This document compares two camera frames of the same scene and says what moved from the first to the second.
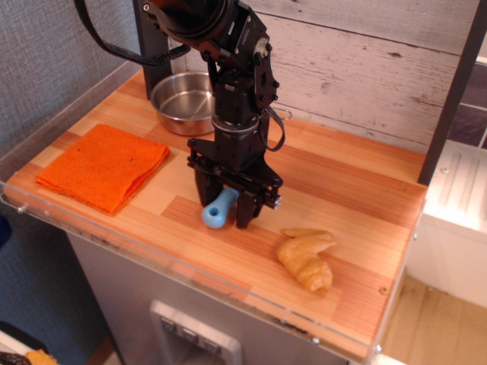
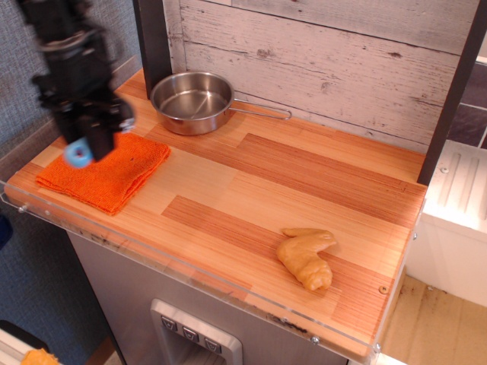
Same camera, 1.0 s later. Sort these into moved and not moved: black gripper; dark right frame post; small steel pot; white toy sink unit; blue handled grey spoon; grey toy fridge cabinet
Moved: blue handled grey spoon; black gripper
Not moved: white toy sink unit; grey toy fridge cabinet; small steel pot; dark right frame post
